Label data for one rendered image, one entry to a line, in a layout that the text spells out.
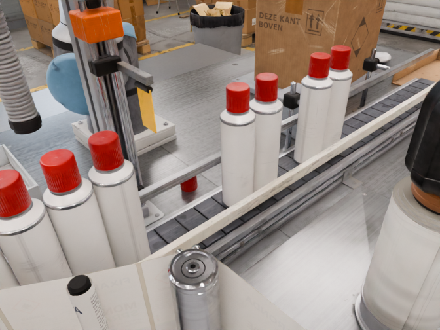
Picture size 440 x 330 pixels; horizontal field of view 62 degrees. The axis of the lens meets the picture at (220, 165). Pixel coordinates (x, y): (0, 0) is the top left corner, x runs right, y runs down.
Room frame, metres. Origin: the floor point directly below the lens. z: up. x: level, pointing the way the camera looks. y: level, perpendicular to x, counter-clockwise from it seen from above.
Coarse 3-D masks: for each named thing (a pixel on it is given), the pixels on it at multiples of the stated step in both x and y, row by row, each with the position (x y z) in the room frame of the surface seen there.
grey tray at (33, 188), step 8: (0, 152) 0.67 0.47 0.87; (8, 152) 0.65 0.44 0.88; (0, 160) 0.67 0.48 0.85; (8, 160) 0.68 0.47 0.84; (16, 160) 0.62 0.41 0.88; (0, 168) 0.66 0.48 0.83; (8, 168) 0.66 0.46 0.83; (16, 168) 0.63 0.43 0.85; (24, 176) 0.59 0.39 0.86; (32, 184) 0.55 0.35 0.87; (32, 192) 0.52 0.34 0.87; (40, 192) 0.53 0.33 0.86
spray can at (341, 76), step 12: (336, 48) 0.62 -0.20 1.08; (348, 48) 0.61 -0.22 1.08; (336, 60) 0.61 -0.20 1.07; (348, 60) 0.61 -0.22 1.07; (336, 72) 0.61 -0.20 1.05; (348, 72) 0.61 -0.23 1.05; (336, 84) 0.60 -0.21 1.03; (348, 84) 0.60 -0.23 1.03; (336, 96) 0.59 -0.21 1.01; (336, 108) 0.59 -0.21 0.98; (336, 120) 0.59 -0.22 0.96; (336, 132) 0.60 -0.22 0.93; (324, 144) 0.60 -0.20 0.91
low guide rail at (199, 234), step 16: (416, 96) 0.78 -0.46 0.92; (400, 112) 0.73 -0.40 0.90; (368, 128) 0.64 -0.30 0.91; (336, 144) 0.58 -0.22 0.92; (352, 144) 0.61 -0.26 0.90; (320, 160) 0.54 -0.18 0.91; (288, 176) 0.49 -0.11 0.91; (256, 192) 0.45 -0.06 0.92; (272, 192) 0.46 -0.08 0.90; (240, 208) 0.42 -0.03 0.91; (208, 224) 0.38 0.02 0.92; (224, 224) 0.39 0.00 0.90; (176, 240) 0.35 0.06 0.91; (192, 240) 0.36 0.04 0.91; (160, 256) 0.33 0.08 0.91
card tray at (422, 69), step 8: (432, 56) 1.21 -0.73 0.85; (416, 64) 1.14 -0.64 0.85; (424, 64) 1.18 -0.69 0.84; (432, 64) 1.19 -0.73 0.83; (400, 72) 1.08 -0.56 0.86; (408, 72) 1.11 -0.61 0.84; (416, 72) 1.13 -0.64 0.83; (424, 72) 1.13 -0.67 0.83; (432, 72) 1.12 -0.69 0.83; (392, 80) 1.05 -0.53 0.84; (400, 80) 1.07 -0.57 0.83; (408, 80) 1.07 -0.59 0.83; (432, 80) 1.06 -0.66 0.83
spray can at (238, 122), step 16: (240, 96) 0.46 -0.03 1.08; (224, 112) 0.47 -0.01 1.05; (240, 112) 0.46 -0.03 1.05; (224, 128) 0.46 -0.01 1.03; (240, 128) 0.45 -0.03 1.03; (224, 144) 0.46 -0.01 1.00; (240, 144) 0.45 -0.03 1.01; (224, 160) 0.46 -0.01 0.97; (240, 160) 0.45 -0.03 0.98; (224, 176) 0.46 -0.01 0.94; (240, 176) 0.45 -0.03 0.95; (224, 192) 0.46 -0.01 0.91; (240, 192) 0.45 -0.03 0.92
